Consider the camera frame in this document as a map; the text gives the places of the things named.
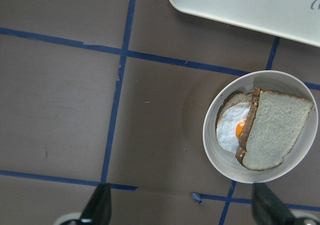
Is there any cream bear tray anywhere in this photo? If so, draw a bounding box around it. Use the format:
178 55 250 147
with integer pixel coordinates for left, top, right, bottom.
169 0 320 47

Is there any fried egg toy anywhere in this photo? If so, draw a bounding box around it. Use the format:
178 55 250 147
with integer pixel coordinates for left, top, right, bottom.
216 102 251 154

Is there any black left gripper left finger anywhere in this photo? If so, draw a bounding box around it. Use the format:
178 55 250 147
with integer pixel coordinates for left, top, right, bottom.
79 183 112 225

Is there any bread slice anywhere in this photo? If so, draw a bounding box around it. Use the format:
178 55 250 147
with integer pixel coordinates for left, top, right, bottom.
217 90 252 118
235 87 314 172

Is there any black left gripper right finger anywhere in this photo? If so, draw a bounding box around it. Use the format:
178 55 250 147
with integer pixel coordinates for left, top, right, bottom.
251 183 296 225

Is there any beige round plate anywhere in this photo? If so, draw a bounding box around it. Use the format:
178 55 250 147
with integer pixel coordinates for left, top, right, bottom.
202 70 319 184

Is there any bread slice on plate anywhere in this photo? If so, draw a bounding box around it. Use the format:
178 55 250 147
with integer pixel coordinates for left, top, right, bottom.
217 90 252 118

